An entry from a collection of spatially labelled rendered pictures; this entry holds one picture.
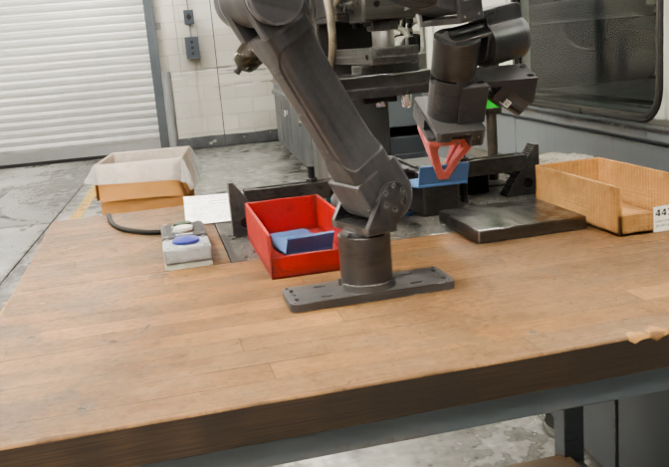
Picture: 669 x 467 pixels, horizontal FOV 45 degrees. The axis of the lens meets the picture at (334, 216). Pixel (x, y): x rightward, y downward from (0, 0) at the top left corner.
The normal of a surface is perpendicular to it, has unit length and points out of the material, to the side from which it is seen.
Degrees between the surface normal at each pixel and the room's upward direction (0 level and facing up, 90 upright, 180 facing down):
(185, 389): 0
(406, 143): 90
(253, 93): 90
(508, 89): 114
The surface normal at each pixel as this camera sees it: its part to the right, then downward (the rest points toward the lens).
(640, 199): -0.97, 0.13
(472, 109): 0.21, 0.57
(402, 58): 0.23, 0.18
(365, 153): 0.43, -0.06
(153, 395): -0.08, -0.97
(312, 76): 0.50, 0.21
